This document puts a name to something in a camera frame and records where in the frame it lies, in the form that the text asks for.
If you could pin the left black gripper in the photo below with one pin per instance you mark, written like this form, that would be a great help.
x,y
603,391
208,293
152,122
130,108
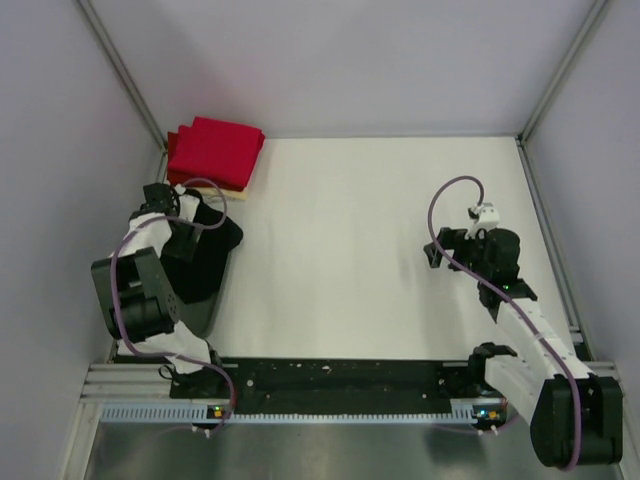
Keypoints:
x,y
184,248

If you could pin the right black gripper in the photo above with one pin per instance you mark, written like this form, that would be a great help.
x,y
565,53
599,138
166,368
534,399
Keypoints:
x,y
454,239

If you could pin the black t shirt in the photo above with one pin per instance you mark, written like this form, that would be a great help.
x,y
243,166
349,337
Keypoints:
x,y
205,272

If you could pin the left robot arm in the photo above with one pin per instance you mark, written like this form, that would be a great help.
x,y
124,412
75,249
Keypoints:
x,y
138,303

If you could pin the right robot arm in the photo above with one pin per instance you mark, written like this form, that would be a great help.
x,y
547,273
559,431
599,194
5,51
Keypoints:
x,y
575,416

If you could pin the folded beige t shirt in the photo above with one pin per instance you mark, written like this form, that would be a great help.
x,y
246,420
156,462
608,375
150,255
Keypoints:
x,y
235,195

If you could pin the grey plastic bin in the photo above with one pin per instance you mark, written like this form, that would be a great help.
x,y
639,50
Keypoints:
x,y
199,312

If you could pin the folded red t shirt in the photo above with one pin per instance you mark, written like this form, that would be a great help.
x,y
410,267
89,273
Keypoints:
x,y
223,152

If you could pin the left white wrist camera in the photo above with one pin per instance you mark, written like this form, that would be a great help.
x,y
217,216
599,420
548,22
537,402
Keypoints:
x,y
189,205

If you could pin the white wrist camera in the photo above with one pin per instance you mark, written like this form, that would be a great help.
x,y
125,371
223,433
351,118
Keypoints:
x,y
484,217
189,205

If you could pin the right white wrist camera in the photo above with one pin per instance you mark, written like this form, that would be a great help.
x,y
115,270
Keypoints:
x,y
484,217

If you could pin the right aluminium frame post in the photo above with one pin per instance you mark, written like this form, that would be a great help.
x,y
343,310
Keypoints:
x,y
587,30

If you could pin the aluminium frame post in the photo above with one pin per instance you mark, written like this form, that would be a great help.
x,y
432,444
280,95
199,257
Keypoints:
x,y
122,73
587,30

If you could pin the aluminium front rail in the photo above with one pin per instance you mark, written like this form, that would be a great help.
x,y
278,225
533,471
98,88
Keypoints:
x,y
120,382

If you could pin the blue slotted cable duct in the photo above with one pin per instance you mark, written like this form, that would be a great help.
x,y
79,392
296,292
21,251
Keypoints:
x,y
454,412

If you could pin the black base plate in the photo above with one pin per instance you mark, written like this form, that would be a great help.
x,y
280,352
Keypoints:
x,y
269,385

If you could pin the left aluminium frame post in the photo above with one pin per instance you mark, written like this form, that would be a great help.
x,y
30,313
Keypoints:
x,y
122,73

